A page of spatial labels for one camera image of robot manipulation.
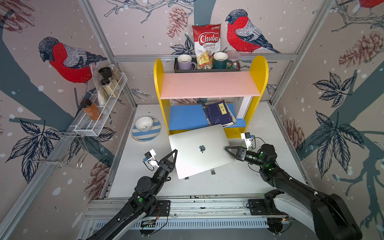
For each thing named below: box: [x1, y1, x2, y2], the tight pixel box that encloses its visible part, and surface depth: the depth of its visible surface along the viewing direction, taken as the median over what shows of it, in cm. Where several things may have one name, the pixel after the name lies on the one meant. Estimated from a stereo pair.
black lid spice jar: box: [98, 67, 114, 81], surface depth 80 cm
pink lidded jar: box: [226, 50, 241, 69], surface depth 87 cm
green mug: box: [213, 51, 229, 69], surface depth 86 cm
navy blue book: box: [202, 101, 237, 128], surface depth 94 cm
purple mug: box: [177, 54, 197, 71], surface depth 85 cm
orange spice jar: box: [80, 99, 102, 121], surface depth 68 cm
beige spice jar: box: [100, 78, 118, 98], surface depth 78 cm
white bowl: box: [135, 116, 154, 132], surface depth 106 cm
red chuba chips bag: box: [192, 23, 222, 70], surface depth 82 cm
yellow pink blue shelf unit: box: [154, 55, 269, 139], surface depth 82 cm
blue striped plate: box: [131, 118, 162, 142], surface depth 103 cm
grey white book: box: [236, 96, 253, 120], surface depth 85 cm
